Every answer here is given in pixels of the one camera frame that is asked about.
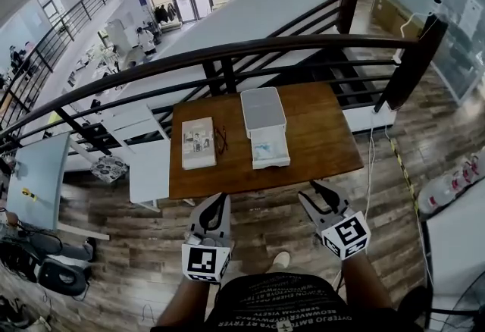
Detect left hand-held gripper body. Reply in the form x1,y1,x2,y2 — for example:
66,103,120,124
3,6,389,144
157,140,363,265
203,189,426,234
180,231,233,284

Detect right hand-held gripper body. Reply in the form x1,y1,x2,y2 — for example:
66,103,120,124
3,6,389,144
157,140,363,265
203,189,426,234
314,208,371,262

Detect white and blue cloth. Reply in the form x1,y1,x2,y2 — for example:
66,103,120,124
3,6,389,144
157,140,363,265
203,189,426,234
252,140,280,162

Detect white drawer box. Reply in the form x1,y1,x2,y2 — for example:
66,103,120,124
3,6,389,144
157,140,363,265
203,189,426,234
239,86,292,171

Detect person's left forearm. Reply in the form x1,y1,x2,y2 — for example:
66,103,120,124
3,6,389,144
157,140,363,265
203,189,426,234
155,277,210,327

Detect person's right forearm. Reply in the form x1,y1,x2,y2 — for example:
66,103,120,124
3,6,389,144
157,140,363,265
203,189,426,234
340,252,393,311

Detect cardboard box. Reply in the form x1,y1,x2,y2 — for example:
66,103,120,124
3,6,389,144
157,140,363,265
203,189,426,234
371,0,427,39

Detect person's beige shoe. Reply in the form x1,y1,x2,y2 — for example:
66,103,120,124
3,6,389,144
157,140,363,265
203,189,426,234
267,251,291,273

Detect white chair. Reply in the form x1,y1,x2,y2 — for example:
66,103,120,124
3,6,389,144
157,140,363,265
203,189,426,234
105,102,172,214

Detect wooden table black legs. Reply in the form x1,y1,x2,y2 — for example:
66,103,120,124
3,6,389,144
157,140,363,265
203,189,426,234
168,82,365,207

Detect pale book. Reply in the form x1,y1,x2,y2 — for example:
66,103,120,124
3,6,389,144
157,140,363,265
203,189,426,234
180,117,217,171

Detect yellow black floor tape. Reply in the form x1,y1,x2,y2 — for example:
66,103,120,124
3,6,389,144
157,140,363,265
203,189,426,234
390,139,422,218

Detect dark-framed glasses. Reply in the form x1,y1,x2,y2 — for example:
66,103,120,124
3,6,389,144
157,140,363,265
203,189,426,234
214,125,230,155

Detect person's black printed shirt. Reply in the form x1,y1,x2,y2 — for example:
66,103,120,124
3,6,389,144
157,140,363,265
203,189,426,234
149,272,425,332

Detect black standing fan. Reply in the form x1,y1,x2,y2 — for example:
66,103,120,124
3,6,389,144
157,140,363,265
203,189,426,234
397,277,485,332

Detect clear water jug red label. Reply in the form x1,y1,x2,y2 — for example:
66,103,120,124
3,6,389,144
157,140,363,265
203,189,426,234
416,174,462,216
450,161,477,191
469,150,485,177

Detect floral cushion stool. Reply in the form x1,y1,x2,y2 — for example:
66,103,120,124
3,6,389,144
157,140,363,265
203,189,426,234
89,155,130,184

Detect white desk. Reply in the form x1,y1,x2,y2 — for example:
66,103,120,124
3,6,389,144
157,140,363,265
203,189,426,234
420,178,485,324

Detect black office chair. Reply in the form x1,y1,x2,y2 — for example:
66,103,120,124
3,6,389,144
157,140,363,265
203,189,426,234
37,258,90,297

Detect dark curved railing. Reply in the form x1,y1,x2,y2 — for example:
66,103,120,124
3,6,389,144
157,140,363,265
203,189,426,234
0,14,450,157

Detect glass top desk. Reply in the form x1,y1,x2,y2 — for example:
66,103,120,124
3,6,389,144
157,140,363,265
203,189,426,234
6,131,111,241

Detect grey bag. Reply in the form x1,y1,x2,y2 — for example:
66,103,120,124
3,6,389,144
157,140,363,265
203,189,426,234
0,296,52,332

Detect hanging dark coats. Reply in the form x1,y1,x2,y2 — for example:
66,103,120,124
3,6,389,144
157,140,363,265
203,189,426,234
153,2,177,24

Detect black balcony railing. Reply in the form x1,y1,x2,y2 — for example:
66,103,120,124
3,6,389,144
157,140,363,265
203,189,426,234
0,0,118,123

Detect white cable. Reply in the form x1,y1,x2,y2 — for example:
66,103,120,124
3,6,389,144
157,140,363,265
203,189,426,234
365,110,397,222

